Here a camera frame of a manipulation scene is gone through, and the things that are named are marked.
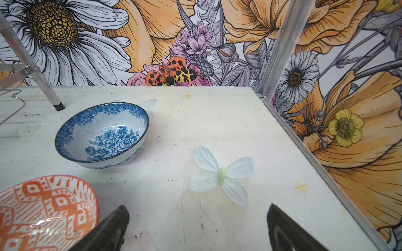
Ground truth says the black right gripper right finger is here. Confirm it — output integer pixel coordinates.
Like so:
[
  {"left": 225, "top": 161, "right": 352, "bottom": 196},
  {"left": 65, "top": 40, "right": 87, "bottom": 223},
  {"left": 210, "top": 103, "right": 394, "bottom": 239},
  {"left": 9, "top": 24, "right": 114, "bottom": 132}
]
[{"left": 267, "top": 204, "right": 328, "bottom": 251}]

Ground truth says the blue floral white bowl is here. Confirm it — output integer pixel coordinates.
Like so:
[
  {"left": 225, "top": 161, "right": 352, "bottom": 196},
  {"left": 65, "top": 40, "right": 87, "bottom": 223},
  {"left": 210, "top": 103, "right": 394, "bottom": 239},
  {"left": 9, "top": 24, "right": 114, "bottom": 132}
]
[{"left": 54, "top": 102, "right": 150, "bottom": 169}]

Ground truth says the chrome wire dish rack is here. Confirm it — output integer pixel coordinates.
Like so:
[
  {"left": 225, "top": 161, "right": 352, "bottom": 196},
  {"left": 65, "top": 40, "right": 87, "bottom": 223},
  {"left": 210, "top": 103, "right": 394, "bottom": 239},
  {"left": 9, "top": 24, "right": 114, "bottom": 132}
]
[{"left": 1, "top": 15, "right": 65, "bottom": 124}]

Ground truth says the aluminium right corner post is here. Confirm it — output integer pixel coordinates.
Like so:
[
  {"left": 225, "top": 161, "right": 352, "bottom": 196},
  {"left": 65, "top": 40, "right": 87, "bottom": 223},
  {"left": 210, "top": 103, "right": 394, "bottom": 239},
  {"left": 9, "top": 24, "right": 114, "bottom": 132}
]
[{"left": 259, "top": 0, "right": 315, "bottom": 102}]

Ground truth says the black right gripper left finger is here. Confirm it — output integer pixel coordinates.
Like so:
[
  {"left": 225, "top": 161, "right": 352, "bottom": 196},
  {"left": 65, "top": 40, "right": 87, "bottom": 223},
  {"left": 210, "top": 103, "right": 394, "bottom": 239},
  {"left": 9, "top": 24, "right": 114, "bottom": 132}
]
[{"left": 69, "top": 205, "right": 130, "bottom": 251}]

